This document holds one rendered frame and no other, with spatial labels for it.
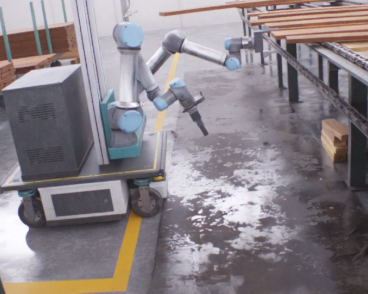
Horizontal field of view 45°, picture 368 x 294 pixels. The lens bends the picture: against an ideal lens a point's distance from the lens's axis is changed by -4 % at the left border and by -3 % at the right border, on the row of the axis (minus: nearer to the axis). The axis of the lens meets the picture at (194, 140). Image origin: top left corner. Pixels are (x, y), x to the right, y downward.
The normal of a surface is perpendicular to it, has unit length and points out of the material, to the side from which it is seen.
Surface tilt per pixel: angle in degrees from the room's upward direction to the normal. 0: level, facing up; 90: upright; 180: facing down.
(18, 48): 90
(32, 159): 90
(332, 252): 0
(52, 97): 90
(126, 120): 98
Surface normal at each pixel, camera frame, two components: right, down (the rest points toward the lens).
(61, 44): 0.00, 0.33
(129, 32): 0.44, 0.13
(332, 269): -0.11, -0.94
